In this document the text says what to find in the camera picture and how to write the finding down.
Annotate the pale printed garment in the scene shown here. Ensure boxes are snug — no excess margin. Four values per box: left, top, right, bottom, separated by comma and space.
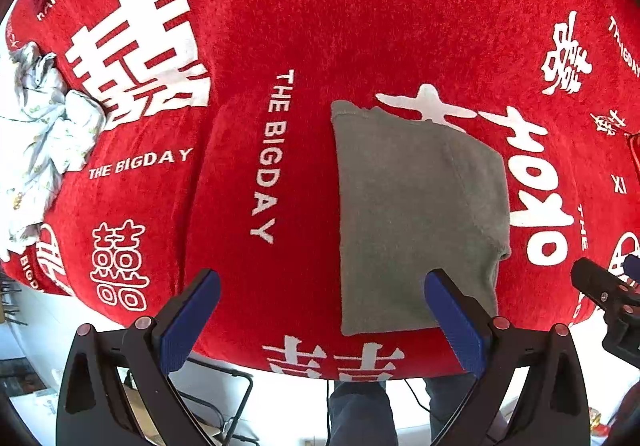
0, 40, 107, 262

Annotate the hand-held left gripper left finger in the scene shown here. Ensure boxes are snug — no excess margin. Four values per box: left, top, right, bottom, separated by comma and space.
55, 269, 223, 446

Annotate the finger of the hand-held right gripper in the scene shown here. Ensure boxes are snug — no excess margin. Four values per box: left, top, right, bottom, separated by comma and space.
571, 257, 637, 311
621, 253, 640, 285

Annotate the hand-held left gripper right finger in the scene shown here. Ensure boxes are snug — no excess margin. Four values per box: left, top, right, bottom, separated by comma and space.
424, 269, 586, 446

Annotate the person's right leg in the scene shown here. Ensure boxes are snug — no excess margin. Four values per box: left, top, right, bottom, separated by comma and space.
425, 372, 476, 438

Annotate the red printed blanket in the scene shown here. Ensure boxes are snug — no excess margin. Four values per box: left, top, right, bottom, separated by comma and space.
0, 0, 640, 382

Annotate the grey sweater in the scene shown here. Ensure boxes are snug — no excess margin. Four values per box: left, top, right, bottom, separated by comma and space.
331, 99, 512, 337

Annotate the black metal wire frame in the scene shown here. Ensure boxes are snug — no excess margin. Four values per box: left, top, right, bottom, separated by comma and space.
192, 358, 258, 446

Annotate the black cable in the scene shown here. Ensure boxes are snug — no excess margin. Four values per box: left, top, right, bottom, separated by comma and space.
402, 377, 432, 413

